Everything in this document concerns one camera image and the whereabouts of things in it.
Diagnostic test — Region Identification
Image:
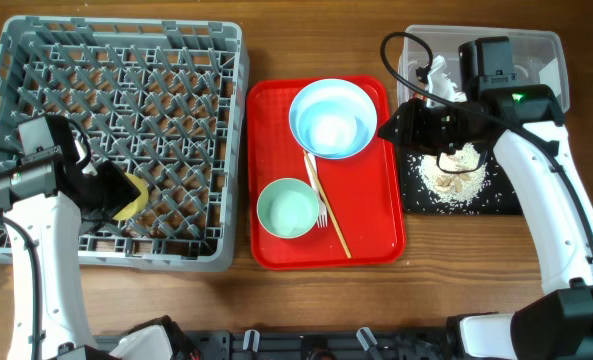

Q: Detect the white napkin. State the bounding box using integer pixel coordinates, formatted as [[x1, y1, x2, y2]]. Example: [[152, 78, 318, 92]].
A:
[[442, 74, 467, 103]]

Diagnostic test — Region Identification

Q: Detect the black rectangular tray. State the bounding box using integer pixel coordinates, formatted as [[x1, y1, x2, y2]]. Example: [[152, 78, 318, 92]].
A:
[[398, 144, 522, 215]]

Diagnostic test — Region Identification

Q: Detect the clear plastic bin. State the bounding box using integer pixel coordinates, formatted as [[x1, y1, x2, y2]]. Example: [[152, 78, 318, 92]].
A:
[[406, 25, 570, 111]]

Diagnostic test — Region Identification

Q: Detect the white plastic fork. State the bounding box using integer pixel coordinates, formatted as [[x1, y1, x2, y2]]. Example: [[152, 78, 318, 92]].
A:
[[305, 152, 328, 228]]

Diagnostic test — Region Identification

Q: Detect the wooden chopstick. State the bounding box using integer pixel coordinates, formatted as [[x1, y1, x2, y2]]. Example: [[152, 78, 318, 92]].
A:
[[303, 150, 352, 259]]

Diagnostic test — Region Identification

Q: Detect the pile of rice scraps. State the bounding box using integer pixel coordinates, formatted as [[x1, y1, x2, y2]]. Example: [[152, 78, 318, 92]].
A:
[[419, 143, 486, 206]]

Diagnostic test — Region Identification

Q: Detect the yellow plastic cup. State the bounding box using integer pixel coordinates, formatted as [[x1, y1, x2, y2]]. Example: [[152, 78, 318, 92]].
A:
[[112, 173, 149, 221]]

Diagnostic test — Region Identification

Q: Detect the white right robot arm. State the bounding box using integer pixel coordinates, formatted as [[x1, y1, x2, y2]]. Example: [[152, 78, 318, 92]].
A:
[[378, 37, 593, 359]]

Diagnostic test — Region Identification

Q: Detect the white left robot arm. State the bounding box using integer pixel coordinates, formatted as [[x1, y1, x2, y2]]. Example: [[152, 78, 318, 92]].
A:
[[0, 115, 141, 359]]

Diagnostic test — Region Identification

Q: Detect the light green bowl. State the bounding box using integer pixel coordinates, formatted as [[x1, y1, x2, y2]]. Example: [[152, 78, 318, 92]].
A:
[[256, 178, 319, 239]]

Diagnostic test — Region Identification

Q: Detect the large light blue plate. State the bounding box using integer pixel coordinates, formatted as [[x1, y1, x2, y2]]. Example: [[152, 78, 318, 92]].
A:
[[288, 78, 378, 152]]

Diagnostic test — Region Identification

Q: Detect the small light blue bowl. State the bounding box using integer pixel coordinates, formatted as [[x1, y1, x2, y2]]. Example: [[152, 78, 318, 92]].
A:
[[296, 100, 373, 159]]

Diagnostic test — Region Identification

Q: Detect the grey plastic dishwasher rack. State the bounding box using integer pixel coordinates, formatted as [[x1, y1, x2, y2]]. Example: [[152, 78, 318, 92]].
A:
[[0, 16, 249, 272]]

